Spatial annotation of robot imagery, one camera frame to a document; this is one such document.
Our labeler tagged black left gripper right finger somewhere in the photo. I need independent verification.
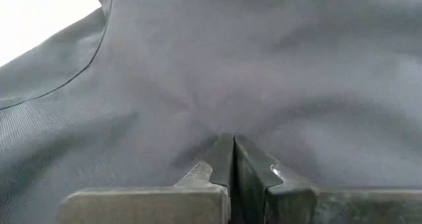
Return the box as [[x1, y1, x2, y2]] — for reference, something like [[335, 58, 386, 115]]
[[234, 134, 422, 224]]

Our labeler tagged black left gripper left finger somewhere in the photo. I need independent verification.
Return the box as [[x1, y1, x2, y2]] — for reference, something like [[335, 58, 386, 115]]
[[57, 133, 235, 224]]

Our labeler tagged black garment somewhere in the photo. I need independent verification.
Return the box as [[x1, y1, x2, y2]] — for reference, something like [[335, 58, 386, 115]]
[[0, 0, 422, 224]]

